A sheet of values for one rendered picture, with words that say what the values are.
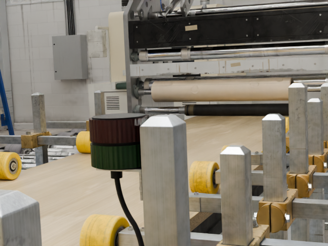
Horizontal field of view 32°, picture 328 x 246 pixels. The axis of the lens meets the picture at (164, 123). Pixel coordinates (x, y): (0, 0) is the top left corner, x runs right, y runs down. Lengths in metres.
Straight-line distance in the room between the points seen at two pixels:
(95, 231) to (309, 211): 0.39
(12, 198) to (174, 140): 0.23
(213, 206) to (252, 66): 2.07
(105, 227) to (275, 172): 0.32
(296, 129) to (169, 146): 0.75
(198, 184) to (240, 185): 0.59
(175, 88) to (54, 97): 8.05
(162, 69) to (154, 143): 2.77
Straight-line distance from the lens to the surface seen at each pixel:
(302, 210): 1.09
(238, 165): 0.79
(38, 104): 2.26
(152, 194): 0.56
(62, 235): 1.15
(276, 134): 1.03
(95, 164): 0.57
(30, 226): 0.35
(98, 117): 0.57
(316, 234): 1.58
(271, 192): 1.05
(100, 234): 0.92
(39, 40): 11.39
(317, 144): 1.53
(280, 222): 1.03
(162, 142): 0.54
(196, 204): 1.14
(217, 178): 1.38
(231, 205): 0.80
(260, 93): 3.15
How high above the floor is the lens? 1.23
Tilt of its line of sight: 6 degrees down
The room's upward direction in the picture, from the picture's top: 2 degrees counter-clockwise
